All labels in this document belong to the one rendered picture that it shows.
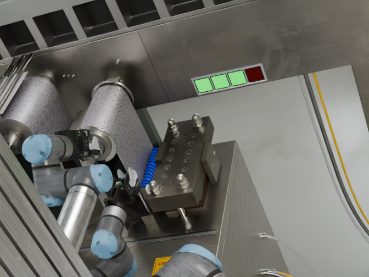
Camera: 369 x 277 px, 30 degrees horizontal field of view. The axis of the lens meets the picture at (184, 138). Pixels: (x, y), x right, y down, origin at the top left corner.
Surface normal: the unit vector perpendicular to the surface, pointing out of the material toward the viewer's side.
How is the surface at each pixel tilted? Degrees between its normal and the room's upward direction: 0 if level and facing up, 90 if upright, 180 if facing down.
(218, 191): 0
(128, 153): 90
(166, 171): 0
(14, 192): 90
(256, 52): 90
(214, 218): 0
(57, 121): 92
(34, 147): 50
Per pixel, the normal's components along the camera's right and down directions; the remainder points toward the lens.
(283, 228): -0.35, -0.76
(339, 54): -0.16, 0.62
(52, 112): 0.93, -0.15
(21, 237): 0.94, -0.32
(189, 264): -0.07, -0.61
